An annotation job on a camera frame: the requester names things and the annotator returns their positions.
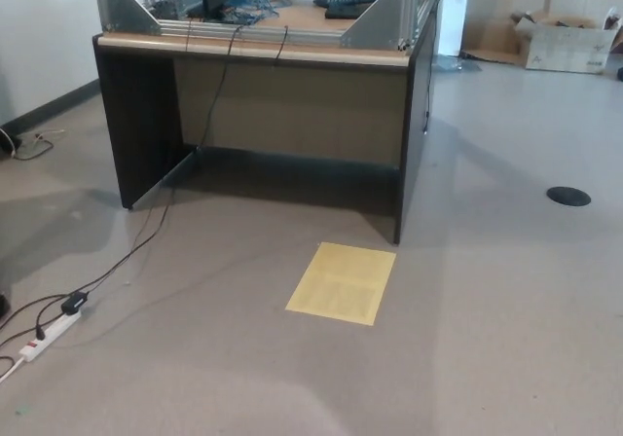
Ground open white cardboard box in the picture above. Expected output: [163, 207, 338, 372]
[510, 11, 620, 75]

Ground white power strip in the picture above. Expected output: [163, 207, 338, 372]
[0, 309, 83, 383]

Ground yellow paper sheet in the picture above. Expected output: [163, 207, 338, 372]
[284, 241, 397, 328]

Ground black power adapter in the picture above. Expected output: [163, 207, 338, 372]
[60, 291, 91, 314]

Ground blue cable tangle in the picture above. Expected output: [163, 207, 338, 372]
[221, 0, 294, 23]

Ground aluminium profile frame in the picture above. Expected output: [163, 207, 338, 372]
[92, 0, 434, 52]

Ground black cord with plug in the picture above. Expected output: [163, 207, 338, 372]
[0, 295, 67, 347]

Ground flattened brown cardboard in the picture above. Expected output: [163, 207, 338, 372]
[460, 15, 534, 67]

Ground white and brown cables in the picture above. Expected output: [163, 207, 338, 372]
[0, 127, 67, 161]

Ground black cable with plug end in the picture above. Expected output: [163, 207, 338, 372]
[417, 0, 447, 136]

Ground flat black device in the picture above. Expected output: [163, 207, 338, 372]
[324, 3, 374, 20]

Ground clear plastic wrap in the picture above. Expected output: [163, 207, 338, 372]
[437, 55, 483, 74]

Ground round black floor cover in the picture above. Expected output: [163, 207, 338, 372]
[545, 186, 593, 208]

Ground thin black power cable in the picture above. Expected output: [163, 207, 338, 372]
[80, 24, 244, 297]

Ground dark wooden desk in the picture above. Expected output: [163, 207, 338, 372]
[92, 0, 447, 246]

